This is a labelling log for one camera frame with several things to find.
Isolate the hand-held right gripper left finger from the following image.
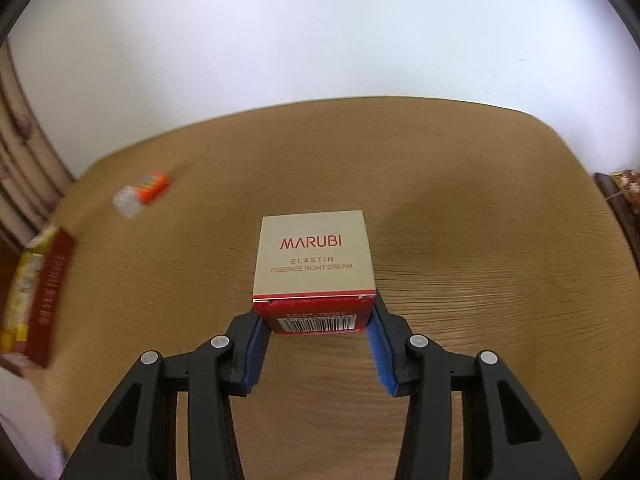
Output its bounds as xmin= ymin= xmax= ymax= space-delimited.
xmin=60 ymin=310 xmax=274 ymax=480

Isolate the white cloth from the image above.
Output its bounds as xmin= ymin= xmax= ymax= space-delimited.
xmin=0 ymin=355 xmax=68 ymax=480

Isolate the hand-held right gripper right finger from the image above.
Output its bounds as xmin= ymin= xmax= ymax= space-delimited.
xmin=366 ymin=292 xmax=581 ymax=480

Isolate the cluttered dark shelf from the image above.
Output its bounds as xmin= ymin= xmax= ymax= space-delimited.
xmin=594 ymin=169 xmax=640 ymax=223

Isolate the beige and red cream box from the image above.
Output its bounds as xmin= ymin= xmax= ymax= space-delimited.
xmin=251 ymin=210 xmax=378 ymax=335

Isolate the patterned beige curtain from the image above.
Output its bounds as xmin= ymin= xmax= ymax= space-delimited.
xmin=0 ymin=40 xmax=78 ymax=251

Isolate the gold metal tray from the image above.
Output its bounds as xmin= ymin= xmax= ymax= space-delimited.
xmin=0 ymin=225 xmax=77 ymax=368

